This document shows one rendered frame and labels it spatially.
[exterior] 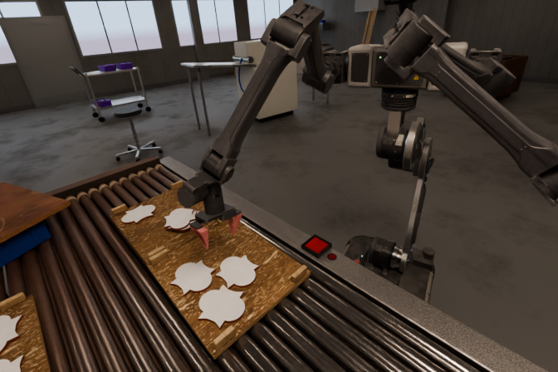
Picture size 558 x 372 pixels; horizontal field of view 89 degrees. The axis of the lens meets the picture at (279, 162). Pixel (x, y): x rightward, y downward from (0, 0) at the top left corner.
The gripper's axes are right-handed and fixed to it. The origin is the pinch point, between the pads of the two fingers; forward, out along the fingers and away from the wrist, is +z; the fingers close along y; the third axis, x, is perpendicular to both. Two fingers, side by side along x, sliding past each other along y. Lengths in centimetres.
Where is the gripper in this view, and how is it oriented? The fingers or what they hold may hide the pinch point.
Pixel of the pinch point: (220, 238)
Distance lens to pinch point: 90.2
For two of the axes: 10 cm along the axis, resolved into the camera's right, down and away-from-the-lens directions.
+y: 7.0, -2.5, 6.7
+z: 1.1, 9.6, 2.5
